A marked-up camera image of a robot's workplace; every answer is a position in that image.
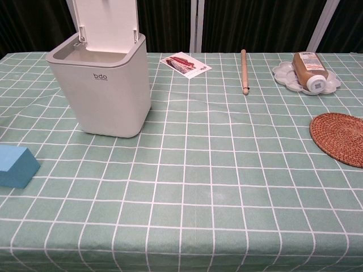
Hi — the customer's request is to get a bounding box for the white plastic trash bin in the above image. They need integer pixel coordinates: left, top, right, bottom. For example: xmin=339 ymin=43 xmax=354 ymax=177
xmin=45 ymin=31 xmax=151 ymax=139

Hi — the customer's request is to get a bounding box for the white plastic hinged lid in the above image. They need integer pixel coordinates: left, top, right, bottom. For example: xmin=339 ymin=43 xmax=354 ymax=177
xmin=66 ymin=0 xmax=141 ymax=54

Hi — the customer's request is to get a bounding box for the green checkered tablecloth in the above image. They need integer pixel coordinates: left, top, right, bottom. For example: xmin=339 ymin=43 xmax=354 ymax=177
xmin=0 ymin=51 xmax=363 ymax=272

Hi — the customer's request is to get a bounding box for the printed photo card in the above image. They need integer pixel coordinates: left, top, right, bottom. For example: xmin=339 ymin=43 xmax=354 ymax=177
xmin=159 ymin=53 xmax=213 ymax=78

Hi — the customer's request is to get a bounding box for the wooden rolling pin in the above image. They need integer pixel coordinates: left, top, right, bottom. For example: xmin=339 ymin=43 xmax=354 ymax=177
xmin=240 ymin=49 xmax=251 ymax=96

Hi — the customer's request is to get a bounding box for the white flower-shaped plate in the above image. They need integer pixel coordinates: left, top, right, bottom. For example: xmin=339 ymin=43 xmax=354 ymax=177
xmin=272 ymin=61 xmax=341 ymax=96

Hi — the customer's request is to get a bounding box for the dark green curtain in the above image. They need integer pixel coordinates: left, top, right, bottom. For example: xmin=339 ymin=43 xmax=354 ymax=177
xmin=0 ymin=0 xmax=363 ymax=55

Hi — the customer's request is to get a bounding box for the brown sauce bottle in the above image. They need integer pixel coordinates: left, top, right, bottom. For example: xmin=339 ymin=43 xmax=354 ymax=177
xmin=292 ymin=51 xmax=327 ymax=93

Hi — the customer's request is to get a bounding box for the woven rattan coaster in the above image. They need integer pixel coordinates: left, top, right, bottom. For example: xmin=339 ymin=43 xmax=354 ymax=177
xmin=309 ymin=112 xmax=363 ymax=169

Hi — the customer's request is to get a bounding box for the blue foam block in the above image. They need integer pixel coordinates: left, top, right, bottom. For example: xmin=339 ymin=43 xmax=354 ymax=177
xmin=0 ymin=144 xmax=41 ymax=189

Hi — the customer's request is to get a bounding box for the white vertical frame post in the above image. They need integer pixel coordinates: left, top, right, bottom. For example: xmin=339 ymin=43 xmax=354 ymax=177
xmin=189 ymin=0 xmax=205 ymax=53

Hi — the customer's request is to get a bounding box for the white slanted frame post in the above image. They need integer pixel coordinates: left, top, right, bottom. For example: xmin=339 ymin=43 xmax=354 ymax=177
xmin=306 ymin=0 xmax=337 ymax=53

